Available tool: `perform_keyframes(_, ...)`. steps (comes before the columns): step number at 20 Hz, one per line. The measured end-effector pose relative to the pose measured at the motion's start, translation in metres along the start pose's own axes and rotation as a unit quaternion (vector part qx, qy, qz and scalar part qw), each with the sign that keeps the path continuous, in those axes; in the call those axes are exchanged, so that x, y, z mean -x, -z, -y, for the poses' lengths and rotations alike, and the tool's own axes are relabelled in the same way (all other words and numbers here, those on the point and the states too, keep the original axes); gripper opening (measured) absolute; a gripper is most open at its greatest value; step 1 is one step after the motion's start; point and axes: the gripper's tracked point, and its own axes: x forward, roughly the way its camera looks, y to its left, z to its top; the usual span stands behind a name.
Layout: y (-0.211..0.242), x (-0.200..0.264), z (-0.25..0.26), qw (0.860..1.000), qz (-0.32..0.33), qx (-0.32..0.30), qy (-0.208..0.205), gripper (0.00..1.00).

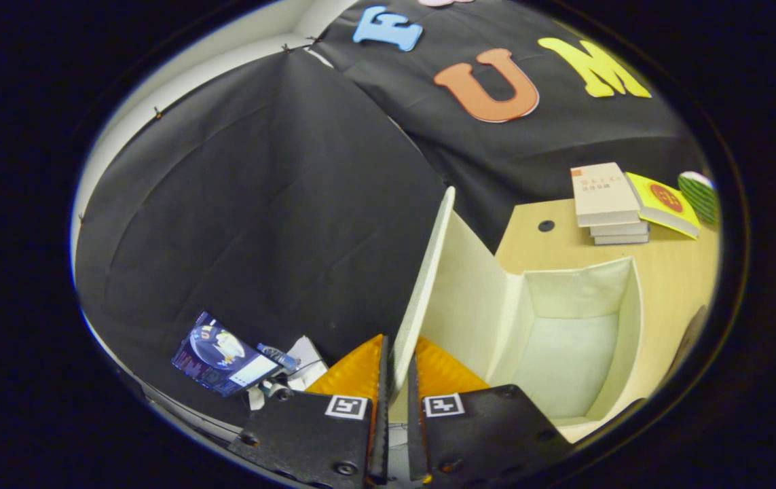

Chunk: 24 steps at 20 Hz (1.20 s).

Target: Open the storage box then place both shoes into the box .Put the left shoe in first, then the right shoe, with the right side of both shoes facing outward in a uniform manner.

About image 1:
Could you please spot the green fabric storage box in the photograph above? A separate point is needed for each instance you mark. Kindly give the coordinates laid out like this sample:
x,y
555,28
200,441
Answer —
x,y
469,299

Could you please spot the watermelon slice plush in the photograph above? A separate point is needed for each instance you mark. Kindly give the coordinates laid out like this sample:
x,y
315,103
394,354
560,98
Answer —
x,y
700,197

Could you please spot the yellow book with red circle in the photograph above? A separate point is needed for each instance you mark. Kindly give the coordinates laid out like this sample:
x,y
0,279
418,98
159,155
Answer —
x,y
662,200

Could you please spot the black desk grommet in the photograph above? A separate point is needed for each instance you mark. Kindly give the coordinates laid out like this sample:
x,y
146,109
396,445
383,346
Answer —
x,y
546,225

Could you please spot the blue printed box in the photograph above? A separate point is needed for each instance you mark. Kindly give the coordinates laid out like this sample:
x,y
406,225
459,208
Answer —
x,y
221,356

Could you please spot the black backdrop cloth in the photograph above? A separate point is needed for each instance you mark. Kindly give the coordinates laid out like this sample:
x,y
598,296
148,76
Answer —
x,y
259,204

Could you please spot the white book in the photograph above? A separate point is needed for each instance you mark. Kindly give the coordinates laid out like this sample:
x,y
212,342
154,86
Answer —
x,y
622,229
622,239

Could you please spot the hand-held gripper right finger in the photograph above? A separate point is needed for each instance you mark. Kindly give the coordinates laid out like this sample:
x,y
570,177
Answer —
x,y
413,435

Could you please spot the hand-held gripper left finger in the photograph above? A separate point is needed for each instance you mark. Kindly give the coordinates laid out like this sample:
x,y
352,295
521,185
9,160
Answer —
x,y
383,435

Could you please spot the white paper sheet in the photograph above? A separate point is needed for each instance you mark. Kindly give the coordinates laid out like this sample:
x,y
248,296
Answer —
x,y
307,360

